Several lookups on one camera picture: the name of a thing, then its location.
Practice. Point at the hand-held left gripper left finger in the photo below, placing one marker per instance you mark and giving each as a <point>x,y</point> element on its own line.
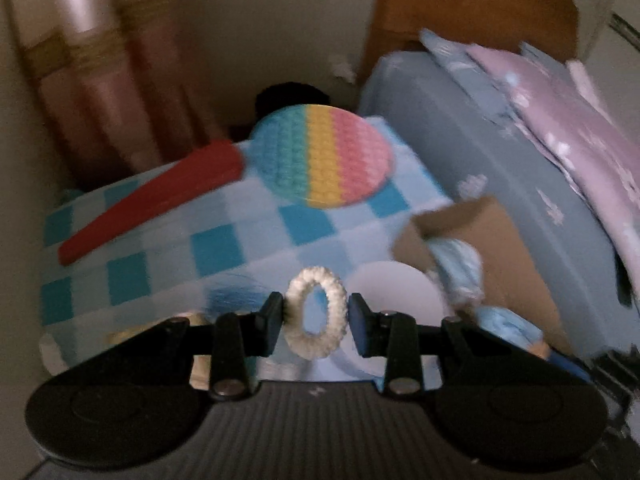
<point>272,322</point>

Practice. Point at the red folded fan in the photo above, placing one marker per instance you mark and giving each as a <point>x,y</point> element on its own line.
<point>150,200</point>

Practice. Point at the rainbow pop bubble toy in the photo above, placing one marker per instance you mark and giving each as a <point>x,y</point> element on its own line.
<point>320,155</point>

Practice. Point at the cardboard box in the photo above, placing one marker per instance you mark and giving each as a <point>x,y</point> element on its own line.
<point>520,260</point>

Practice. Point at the bed with blue sheet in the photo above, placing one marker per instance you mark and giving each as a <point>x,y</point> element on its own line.
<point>490,170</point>

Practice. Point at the pink curtain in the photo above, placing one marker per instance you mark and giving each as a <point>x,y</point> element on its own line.
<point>100,70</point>

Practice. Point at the blue checkered tablecloth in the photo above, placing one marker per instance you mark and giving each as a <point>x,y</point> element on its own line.
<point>200,250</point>

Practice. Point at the white knitted hair scrunchie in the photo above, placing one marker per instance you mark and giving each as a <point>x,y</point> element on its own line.
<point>320,274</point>

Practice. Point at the wooden headboard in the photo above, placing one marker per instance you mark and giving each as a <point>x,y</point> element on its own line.
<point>470,5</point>

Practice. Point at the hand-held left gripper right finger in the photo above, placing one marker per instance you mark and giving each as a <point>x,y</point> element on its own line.
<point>362,325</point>

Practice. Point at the pink floral pillow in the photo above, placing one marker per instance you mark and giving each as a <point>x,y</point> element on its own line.
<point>565,125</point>

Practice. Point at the blue patterned pillow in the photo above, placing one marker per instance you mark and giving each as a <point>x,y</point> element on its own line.
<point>460,70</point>

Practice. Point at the blue face mask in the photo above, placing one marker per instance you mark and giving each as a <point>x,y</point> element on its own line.
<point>457,270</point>

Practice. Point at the white round plate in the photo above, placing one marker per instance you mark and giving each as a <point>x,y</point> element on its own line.
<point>390,285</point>

